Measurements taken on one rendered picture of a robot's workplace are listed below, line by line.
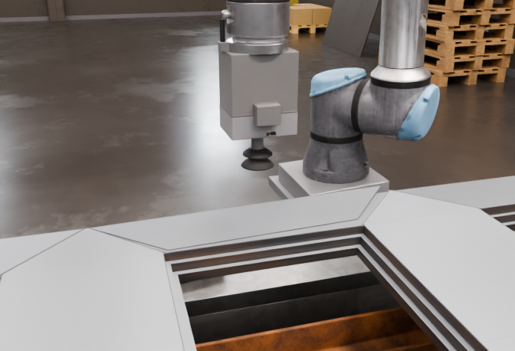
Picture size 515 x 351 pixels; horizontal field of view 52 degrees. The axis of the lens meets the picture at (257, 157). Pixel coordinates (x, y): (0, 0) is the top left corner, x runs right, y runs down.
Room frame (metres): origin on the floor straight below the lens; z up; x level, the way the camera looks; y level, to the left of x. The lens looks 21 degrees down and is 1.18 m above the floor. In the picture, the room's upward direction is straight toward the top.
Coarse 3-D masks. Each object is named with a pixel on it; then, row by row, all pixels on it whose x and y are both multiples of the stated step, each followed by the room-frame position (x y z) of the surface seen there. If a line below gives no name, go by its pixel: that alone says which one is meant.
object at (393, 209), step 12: (384, 204) 0.69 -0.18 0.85; (396, 204) 0.69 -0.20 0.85; (408, 204) 0.69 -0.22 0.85; (420, 204) 0.69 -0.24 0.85; (432, 204) 0.69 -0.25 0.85; (444, 204) 0.69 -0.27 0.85; (456, 204) 0.69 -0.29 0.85; (372, 216) 0.66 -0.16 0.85; (384, 216) 0.66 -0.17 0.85; (396, 216) 0.66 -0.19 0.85; (408, 216) 0.66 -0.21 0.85
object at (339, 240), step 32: (384, 192) 0.74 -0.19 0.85; (352, 224) 0.63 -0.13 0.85; (512, 224) 0.68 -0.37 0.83; (192, 256) 0.57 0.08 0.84; (224, 256) 0.57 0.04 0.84; (256, 256) 0.58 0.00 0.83; (288, 256) 0.59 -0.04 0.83; (320, 256) 0.60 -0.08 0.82; (384, 256) 0.57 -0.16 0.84; (416, 288) 0.50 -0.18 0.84; (416, 320) 0.47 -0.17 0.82; (448, 320) 0.45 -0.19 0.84
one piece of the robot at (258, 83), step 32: (224, 32) 0.63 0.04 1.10; (224, 64) 0.64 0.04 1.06; (256, 64) 0.62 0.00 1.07; (288, 64) 0.63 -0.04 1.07; (224, 96) 0.64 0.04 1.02; (256, 96) 0.62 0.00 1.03; (288, 96) 0.63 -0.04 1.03; (224, 128) 0.64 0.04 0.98; (256, 128) 0.62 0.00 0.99; (288, 128) 0.63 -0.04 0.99
